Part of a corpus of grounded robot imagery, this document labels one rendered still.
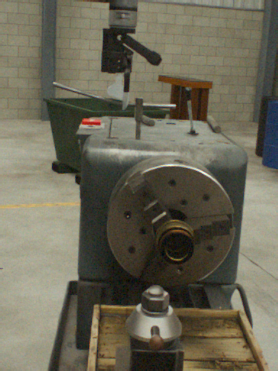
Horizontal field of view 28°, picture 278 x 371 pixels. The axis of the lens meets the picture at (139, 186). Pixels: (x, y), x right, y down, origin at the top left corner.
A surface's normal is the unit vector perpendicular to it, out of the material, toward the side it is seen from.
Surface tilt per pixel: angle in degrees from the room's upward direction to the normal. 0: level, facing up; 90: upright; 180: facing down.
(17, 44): 90
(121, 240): 90
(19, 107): 90
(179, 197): 90
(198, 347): 0
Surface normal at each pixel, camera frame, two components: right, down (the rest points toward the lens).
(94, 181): 0.04, 0.25
